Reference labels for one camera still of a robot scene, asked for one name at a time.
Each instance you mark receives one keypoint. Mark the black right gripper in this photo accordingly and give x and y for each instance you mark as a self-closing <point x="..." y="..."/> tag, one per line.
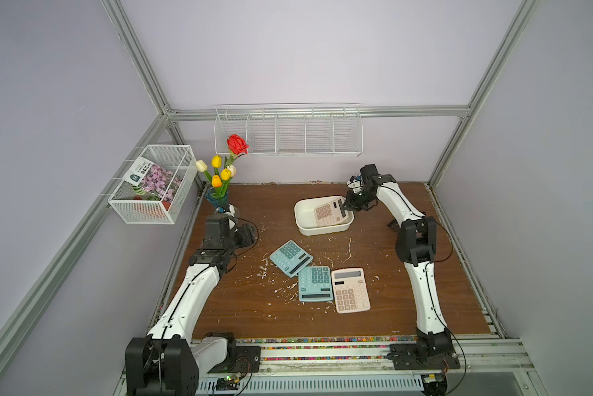
<point x="352" y="202"/>

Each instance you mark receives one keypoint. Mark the teal calculator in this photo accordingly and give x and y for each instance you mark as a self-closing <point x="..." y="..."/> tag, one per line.
<point x="315" y="285"/>
<point x="290" y="258"/>

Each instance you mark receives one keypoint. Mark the pink calculator front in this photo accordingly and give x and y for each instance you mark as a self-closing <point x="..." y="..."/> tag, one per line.
<point x="350" y="290"/>

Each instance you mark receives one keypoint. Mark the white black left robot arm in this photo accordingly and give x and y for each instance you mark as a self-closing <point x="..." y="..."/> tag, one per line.
<point x="165" y="361"/>

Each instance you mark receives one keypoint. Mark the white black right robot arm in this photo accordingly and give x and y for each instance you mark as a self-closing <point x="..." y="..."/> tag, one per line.
<point x="416" y="247"/>

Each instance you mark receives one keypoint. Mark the white plastic storage box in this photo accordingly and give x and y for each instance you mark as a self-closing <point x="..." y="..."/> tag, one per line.
<point x="305" y="219"/>

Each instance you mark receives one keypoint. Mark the black comb piece on table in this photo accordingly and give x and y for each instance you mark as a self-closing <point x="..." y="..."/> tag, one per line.
<point x="394" y="226"/>

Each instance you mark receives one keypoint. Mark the blue glass vase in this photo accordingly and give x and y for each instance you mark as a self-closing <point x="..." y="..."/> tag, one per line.
<point x="218" y="200"/>

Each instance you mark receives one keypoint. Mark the purple flower pot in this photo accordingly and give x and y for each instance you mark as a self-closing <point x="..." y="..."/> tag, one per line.
<point x="159" y="184"/>

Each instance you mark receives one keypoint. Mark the artificial tulip bouquet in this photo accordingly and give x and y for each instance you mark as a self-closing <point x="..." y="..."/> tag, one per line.
<point x="222" y="169"/>

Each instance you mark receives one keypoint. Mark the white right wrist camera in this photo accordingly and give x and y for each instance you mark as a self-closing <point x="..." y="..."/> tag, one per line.
<point x="355" y="184"/>

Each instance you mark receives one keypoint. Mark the white wire wall shelf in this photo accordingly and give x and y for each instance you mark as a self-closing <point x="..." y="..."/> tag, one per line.
<point x="298" y="129"/>

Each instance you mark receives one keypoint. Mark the white wire basket left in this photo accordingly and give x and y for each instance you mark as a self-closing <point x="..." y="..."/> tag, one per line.
<point x="176" y="158"/>

